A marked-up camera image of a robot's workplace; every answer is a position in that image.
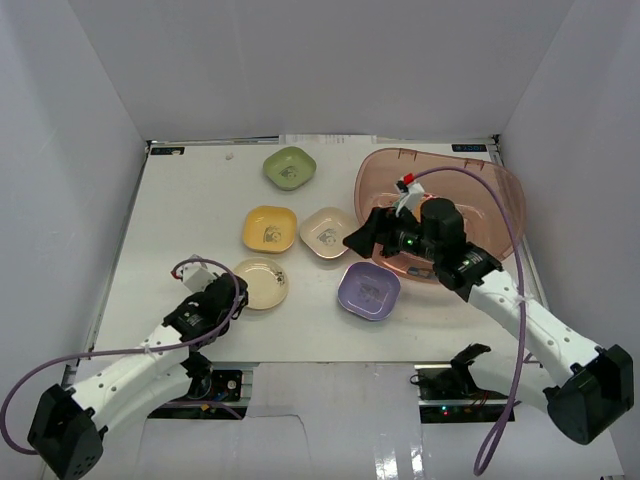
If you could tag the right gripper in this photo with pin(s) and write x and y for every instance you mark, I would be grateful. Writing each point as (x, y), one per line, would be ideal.
(379, 223)

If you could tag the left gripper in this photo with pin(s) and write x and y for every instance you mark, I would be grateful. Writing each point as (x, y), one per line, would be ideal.
(228, 291)

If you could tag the cream round floral plate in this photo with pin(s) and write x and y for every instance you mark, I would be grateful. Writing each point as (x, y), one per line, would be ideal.
(267, 282)

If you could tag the purple square panda dish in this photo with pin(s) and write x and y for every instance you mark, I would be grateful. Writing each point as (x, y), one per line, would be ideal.
(369, 291)

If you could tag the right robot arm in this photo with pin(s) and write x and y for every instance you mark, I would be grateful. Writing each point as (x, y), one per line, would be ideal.
(585, 387)

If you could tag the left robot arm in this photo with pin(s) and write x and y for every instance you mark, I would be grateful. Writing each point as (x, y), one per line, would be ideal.
(71, 425)

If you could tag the pink translucent plastic bin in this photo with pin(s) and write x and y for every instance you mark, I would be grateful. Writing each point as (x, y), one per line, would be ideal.
(483, 222)

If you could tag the cream square panda dish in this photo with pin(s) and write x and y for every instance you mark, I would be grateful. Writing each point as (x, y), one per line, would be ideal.
(324, 231)

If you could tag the yellow square panda dish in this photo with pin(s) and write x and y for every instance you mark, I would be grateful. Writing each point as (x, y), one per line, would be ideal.
(269, 229)

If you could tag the green square panda dish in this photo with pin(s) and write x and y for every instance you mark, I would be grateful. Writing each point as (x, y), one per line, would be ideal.
(289, 168)

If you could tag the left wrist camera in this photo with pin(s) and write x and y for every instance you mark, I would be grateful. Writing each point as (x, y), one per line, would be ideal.
(194, 275)

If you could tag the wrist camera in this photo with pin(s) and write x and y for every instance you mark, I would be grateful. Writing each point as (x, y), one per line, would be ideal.
(194, 275)
(411, 193)

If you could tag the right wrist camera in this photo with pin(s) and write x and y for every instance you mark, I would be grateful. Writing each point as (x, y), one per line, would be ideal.
(411, 193)

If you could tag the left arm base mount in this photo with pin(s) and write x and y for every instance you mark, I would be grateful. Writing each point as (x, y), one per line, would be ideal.
(218, 396)

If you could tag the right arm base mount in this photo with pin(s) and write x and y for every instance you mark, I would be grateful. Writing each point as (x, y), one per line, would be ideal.
(447, 394)

